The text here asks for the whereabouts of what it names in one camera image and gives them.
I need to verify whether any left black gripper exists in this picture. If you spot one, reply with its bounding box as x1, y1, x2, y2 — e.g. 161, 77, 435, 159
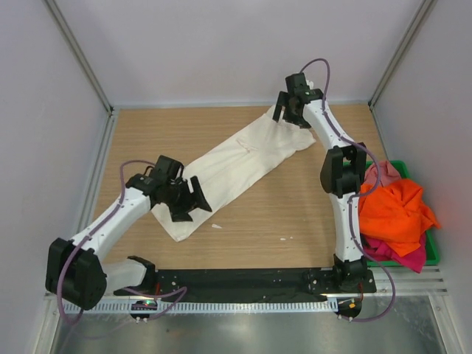
164, 176, 211, 222

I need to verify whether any cream white t shirt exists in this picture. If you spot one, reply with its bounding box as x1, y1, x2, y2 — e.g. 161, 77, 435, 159
151, 111, 316, 242

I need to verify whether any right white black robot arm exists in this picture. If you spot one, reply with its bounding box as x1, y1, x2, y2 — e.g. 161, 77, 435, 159
272, 72, 367, 292

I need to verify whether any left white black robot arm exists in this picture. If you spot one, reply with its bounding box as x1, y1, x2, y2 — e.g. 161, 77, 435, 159
45, 156, 212, 310

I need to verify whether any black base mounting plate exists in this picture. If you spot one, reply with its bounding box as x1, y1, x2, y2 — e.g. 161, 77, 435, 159
132, 268, 377, 295

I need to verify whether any pink t shirt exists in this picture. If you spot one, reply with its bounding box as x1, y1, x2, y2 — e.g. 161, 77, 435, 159
364, 161, 402, 187

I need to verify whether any orange t shirt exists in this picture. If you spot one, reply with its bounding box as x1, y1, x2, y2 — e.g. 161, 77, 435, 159
358, 178, 441, 257

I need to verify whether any magenta t shirt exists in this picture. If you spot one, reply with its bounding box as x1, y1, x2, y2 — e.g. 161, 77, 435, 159
364, 234, 427, 274

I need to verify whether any green plastic bin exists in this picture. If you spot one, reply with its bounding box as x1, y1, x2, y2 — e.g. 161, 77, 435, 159
358, 160, 440, 273

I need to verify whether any white slotted cable duct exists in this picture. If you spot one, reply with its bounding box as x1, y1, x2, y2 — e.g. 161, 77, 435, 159
84, 298, 339, 315

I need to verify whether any right aluminium corner post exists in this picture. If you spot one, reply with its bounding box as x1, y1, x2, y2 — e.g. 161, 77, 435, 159
368, 0, 437, 111

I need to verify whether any aluminium corner post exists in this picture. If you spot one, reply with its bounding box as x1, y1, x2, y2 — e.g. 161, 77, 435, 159
368, 0, 437, 111
43, 0, 114, 116

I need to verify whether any aluminium front frame rail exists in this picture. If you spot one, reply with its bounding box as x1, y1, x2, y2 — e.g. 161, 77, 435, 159
62, 267, 446, 310

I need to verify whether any left aluminium corner post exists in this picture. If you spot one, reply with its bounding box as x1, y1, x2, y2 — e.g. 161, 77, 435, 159
43, 0, 114, 116

